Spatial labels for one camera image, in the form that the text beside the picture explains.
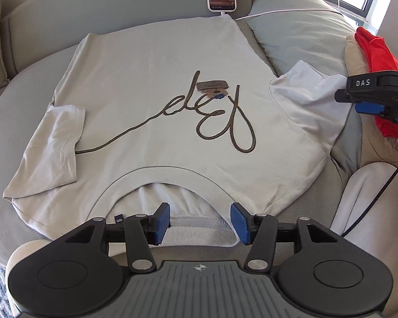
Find cream t-shirt with script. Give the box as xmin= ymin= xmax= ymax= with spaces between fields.
xmin=3 ymin=16 xmax=351 ymax=246

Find red garment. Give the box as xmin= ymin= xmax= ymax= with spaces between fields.
xmin=354 ymin=26 xmax=398 ymax=139

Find grey pillow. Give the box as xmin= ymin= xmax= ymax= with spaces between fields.
xmin=245 ymin=0 xmax=362 ymax=167

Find white trousers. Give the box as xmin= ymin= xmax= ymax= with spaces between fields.
xmin=331 ymin=162 xmax=398 ymax=317

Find brown hang tag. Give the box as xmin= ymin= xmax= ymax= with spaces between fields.
xmin=196 ymin=81 xmax=228 ymax=99

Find grey sofa back cushion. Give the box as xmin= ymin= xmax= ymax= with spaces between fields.
xmin=0 ymin=0 xmax=253 ymax=73

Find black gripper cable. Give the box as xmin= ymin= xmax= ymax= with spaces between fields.
xmin=341 ymin=166 xmax=398 ymax=238

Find white charging cable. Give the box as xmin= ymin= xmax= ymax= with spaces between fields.
xmin=220 ymin=0 xmax=352 ymax=22

